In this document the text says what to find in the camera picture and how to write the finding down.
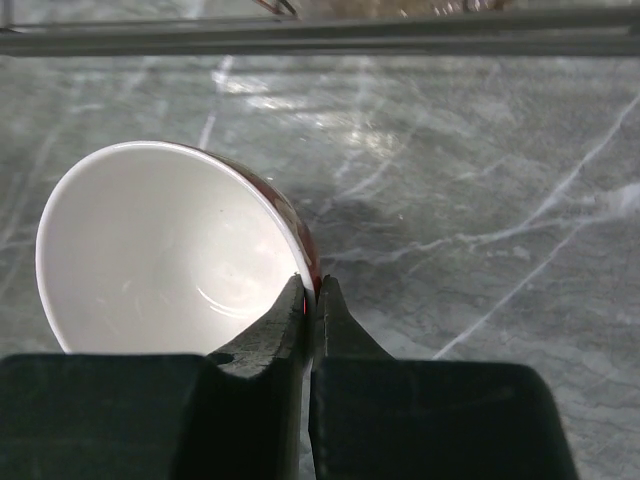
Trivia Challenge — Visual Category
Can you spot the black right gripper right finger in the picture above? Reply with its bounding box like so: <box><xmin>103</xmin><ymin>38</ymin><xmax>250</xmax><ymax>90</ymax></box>
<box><xmin>309</xmin><ymin>276</ymin><xmax>578</xmax><ymax>479</ymax></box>

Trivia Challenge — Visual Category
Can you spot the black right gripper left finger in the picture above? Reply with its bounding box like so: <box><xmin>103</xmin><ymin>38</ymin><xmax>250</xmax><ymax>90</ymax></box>
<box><xmin>1</xmin><ymin>276</ymin><xmax>306</xmax><ymax>479</ymax></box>

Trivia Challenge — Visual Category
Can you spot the black wire dish rack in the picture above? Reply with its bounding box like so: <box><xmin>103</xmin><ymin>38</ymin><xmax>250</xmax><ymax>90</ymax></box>
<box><xmin>1</xmin><ymin>1</ymin><xmax>639</xmax><ymax>58</ymax></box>

